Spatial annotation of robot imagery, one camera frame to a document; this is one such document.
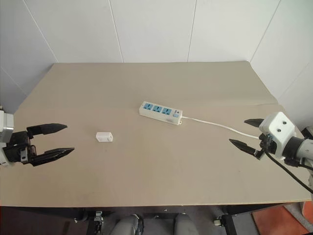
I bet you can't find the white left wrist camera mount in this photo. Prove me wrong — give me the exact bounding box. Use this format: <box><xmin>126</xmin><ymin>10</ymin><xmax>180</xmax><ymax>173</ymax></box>
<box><xmin>0</xmin><ymin>110</ymin><xmax>15</xmax><ymax>168</ymax></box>

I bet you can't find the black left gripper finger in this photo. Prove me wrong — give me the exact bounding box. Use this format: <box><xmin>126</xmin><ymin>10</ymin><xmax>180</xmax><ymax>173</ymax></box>
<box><xmin>26</xmin><ymin>123</ymin><xmax>68</xmax><ymax>136</ymax></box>
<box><xmin>30</xmin><ymin>147</ymin><xmax>75</xmax><ymax>167</ymax></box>

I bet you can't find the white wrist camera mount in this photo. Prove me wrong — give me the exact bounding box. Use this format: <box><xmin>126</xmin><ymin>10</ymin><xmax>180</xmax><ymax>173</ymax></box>
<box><xmin>259</xmin><ymin>112</ymin><xmax>297</xmax><ymax>161</ymax></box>
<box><xmin>0</xmin><ymin>110</ymin><xmax>15</xmax><ymax>168</ymax></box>

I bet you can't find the white power cord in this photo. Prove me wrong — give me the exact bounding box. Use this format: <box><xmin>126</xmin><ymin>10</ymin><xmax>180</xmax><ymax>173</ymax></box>
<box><xmin>181</xmin><ymin>116</ymin><xmax>260</xmax><ymax>140</ymax></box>

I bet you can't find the white power strip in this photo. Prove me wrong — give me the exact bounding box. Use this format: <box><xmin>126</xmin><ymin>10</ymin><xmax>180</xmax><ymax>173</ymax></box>
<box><xmin>139</xmin><ymin>100</ymin><xmax>183</xmax><ymax>126</ymax></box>

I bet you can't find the grey robot leg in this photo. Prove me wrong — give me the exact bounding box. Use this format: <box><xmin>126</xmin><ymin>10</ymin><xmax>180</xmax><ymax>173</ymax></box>
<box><xmin>112</xmin><ymin>213</ymin><xmax>145</xmax><ymax>235</ymax></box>
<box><xmin>173</xmin><ymin>213</ymin><xmax>199</xmax><ymax>235</ymax></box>

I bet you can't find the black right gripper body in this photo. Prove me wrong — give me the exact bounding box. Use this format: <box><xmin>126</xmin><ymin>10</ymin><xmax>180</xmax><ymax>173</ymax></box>
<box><xmin>254</xmin><ymin>133</ymin><xmax>274</xmax><ymax>161</ymax></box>

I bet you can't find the small white charger block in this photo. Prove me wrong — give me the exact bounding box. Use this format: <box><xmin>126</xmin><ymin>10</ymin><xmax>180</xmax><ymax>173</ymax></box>
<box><xmin>95</xmin><ymin>132</ymin><xmax>114</xmax><ymax>143</ymax></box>

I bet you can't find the grey robot right leg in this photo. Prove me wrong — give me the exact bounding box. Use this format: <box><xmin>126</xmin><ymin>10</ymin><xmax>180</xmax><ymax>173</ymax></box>
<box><xmin>173</xmin><ymin>213</ymin><xmax>199</xmax><ymax>235</ymax></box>

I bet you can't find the grey robot left leg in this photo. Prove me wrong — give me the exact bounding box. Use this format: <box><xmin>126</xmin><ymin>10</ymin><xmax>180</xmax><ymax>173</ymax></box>
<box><xmin>112</xmin><ymin>213</ymin><xmax>145</xmax><ymax>235</ymax></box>

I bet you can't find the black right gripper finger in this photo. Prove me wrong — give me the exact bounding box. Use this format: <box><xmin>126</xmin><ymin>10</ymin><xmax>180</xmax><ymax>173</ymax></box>
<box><xmin>228</xmin><ymin>139</ymin><xmax>261</xmax><ymax>157</ymax></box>
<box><xmin>244</xmin><ymin>118</ymin><xmax>265</xmax><ymax>128</ymax></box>

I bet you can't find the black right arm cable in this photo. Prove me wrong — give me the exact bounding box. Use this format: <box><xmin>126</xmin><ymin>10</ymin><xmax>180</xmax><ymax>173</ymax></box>
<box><xmin>266</xmin><ymin>151</ymin><xmax>313</xmax><ymax>195</ymax></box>

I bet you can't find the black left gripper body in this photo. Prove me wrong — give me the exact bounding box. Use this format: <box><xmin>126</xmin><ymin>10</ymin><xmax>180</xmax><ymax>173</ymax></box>
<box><xmin>2</xmin><ymin>131</ymin><xmax>38</xmax><ymax>165</ymax></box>

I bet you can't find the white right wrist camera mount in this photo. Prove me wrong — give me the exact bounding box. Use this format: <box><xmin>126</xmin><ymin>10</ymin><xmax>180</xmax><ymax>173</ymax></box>
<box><xmin>259</xmin><ymin>112</ymin><xmax>297</xmax><ymax>161</ymax></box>

